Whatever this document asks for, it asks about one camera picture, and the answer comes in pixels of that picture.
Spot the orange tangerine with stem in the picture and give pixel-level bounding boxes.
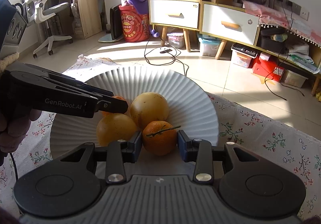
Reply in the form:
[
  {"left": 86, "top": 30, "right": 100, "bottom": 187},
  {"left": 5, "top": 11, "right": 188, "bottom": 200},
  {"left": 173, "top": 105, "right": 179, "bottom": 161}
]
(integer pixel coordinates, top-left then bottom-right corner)
[{"left": 142, "top": 121, "right": 181, "bottom": 156}]

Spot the left hand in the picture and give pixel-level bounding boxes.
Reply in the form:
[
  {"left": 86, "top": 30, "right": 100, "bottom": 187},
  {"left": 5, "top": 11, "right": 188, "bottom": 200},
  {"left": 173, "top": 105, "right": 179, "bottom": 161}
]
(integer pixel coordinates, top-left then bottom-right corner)
[{"left": 1, "top": 109, "right": 42, "bottom": 153}]

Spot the large yellow fruit front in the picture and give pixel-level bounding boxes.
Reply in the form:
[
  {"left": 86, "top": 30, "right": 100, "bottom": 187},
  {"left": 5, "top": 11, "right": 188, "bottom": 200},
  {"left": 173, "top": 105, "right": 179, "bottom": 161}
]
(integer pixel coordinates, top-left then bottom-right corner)
[{"left": 96, "top": 113, "right": 138, "bottom": 146}]

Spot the large yellow fruit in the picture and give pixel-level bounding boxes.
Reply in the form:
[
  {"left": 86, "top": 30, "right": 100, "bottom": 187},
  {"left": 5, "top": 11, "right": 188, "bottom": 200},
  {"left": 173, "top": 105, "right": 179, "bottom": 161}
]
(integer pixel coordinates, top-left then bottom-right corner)
[
  {"left": 96, "top": 113, "right": 138, "bottom": 146},
  {"left": 130, "top": 92, "right": 169, "bottom": 129}
]

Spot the large yellow fruit back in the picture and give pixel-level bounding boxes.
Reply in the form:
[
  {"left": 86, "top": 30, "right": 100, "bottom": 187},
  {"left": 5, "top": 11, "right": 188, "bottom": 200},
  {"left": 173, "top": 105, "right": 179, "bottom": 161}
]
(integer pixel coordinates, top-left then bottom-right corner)
[{"left": 130, "top": 92, "right": 169, "bottom": 129}]

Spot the white ribbed plate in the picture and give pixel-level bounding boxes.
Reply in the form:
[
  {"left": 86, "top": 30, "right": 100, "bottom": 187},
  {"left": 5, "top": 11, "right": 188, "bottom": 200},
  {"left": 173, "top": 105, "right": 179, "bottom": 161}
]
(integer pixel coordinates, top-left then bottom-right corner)
[{"left": 50, "top": 66, "right": 219, "bottom": 158}]

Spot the floral tablecloth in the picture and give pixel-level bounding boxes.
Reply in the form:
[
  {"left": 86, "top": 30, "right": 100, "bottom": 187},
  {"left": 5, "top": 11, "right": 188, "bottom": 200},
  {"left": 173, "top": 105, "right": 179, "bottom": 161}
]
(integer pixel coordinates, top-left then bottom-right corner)
[{"left": 1, "top": 57, "right": 320, "bottom": 223}]

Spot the black flat heater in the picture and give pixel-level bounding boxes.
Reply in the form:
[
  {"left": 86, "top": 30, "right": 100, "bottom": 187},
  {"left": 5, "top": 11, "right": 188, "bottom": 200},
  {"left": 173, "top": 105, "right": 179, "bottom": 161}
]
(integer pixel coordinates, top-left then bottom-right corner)
[{"left": 109, "top": 5, "right": 123, "bottom": 40}]

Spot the red printed bag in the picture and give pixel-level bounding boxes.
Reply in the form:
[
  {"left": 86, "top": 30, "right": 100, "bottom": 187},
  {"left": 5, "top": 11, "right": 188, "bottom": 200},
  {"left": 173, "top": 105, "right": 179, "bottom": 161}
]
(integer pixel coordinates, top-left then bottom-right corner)
[{"left": 119, "top": 5, "right": 150, "bottom": 42}]

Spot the white office chair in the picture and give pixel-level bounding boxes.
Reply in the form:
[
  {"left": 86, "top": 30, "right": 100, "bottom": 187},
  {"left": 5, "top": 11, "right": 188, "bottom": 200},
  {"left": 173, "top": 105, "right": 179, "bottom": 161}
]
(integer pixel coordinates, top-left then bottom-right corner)
[{"left": 20, "top": 0, "right": 73, "bottom": 59}]

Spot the red box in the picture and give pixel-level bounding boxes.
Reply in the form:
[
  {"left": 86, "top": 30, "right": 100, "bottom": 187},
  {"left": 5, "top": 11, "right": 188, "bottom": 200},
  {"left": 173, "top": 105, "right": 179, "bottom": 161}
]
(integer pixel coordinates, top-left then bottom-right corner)
[{"left": 252, "top": 57, "right": 284, "bottom": 82}]

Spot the wooden drawer cabinet with fan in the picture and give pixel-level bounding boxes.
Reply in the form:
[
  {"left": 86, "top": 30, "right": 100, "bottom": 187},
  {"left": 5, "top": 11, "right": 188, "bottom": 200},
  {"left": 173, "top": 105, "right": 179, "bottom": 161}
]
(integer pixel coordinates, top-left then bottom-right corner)
[{"left": 200, "top": 0, "right": 260, "bottom": 59}]

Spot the long low wooden sideboard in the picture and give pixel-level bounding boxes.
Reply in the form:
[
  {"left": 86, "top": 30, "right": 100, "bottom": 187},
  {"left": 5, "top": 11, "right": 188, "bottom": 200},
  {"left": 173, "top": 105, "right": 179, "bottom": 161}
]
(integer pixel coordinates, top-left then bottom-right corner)
[{"left": 243, "top": 1, "right": 320, "bottom": 97}]

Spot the black floor cable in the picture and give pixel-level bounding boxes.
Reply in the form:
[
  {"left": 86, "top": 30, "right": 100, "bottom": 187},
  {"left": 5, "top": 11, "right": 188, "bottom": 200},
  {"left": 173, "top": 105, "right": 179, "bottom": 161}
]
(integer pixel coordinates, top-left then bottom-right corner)
[{"left": 143, "top": 32, "right": 190, "bottom": 77}]

